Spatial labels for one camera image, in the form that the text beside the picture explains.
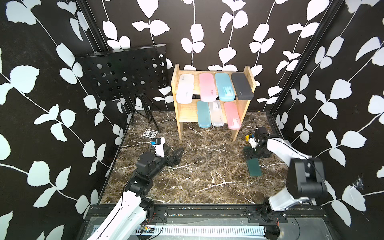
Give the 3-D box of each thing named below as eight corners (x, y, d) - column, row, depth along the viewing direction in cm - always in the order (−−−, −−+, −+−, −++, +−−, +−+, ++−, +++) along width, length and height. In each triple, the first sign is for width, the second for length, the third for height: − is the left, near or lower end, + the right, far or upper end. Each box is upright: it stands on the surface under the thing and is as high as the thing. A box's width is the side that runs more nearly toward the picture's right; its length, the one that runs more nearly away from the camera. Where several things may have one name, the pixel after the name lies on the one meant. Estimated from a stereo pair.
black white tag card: (143, 135, 107) (142, 134, 106) (147, 130, 111) (146, 128, 109) (154, 138, 106) (154, 137, 104) (158, 133, 109) (157, 131, 108)
